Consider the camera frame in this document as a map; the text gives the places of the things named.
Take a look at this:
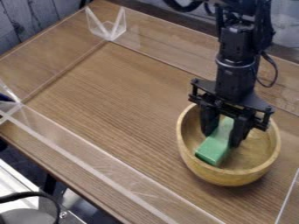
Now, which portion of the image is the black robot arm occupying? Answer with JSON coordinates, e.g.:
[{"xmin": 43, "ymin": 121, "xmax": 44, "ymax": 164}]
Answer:
[{"xmin": 163, "ymin": 0, "xmax": 275, "ymax": 147}]

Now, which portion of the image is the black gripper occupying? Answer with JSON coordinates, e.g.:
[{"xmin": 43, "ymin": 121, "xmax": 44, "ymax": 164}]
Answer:
[{"xmin": 189, "ymin": 55, "xmax": 276, "ymax": 148}]

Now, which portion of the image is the clear acrylic front barrier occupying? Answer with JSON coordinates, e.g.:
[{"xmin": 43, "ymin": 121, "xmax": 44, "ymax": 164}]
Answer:
[{"xmin": 0, "ymin": 84, "xmax": 224, "ymax": 224}]

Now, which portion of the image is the green rectangular block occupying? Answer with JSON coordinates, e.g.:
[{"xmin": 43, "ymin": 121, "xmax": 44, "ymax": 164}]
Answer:
[{"xmin": 193, "ymin": 117, "xmax": 234, "ymax": 166}]

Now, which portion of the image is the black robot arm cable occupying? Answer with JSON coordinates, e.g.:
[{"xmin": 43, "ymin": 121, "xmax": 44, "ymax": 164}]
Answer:
[{"xmin": 255, "ymin": 52, "xmax": 279, "ymax": 88}]

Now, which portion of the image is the brown wooden bowl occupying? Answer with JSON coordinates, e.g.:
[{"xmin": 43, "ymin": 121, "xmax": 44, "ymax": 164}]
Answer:
[{"xmin": 176, "ymin": 104, "xmax": 282, "ymax": 186}]

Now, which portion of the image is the grey metal base plate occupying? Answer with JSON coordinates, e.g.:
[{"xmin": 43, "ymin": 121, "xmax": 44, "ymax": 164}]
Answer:
[{"xmin": 39, "ymin": 196, "xmax": 87, "ymax": 224}]

